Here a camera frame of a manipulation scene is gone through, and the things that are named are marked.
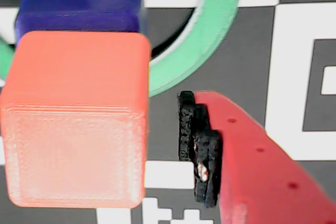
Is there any red gripper finger with black pad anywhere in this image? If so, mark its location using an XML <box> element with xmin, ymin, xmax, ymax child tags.
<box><xmin>177</xmin><ymin>90</ymin><xmax>336</xmax><ymax>224</ymax></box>

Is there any orange cube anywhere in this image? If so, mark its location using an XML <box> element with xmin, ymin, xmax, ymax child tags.
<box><xmin>0</xmin><ymin>30</ymin><xmax>152</xmax><ymax>209</ymax></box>

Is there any blue cube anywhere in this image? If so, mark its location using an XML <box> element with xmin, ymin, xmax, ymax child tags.
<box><xmin>14</xmin><ymin>0</ymin><xmax>144</xmax><ymax>44</ymax></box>

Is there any black white marker checkerboard mat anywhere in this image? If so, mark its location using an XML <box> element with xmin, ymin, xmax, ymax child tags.
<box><xmin>0</xmin><ymin>0</ymin><xmax>336</xmax><ymax>224</ymax></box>

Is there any green ring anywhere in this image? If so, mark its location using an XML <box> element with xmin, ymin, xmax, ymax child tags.
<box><xmin>0</xmin><ymin>0</ymin><xmax>245</xmax><ymax>98</ymax></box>

